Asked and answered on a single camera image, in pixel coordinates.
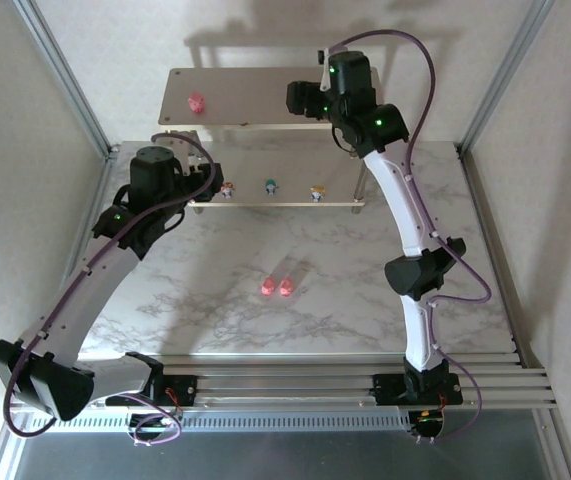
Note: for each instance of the small red-hatted figurine toy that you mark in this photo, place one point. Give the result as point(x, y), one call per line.
point(227, 190)

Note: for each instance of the small green-hatted figurine toy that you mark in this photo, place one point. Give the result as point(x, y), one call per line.
point(271, 187)

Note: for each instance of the pink plastic pig toy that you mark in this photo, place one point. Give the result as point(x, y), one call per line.
point(268, 286)
point(286, 287)
point(196, 102)

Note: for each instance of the small yellow-hatted figurine toy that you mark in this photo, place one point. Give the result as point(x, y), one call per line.
point(318, 193)

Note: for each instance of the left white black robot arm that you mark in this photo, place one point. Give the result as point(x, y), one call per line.
point(90, 285)

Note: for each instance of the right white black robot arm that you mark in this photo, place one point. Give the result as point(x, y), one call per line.
point(400, 200)

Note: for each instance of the two-tier metal shelf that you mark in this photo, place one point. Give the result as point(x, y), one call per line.
point(255, 95)

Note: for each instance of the aluminium side rail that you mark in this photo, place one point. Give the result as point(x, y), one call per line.
point(87, 210)
point(500, 250)

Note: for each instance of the aluminium corner post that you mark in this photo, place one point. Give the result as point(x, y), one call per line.
point(505, 75)
point(67, 75)

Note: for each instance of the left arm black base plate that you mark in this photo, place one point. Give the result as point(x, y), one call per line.
point(182, 387)

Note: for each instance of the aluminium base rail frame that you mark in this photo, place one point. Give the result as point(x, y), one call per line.
point(290, 380)

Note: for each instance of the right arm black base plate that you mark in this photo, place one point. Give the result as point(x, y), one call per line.
point(387, 387)

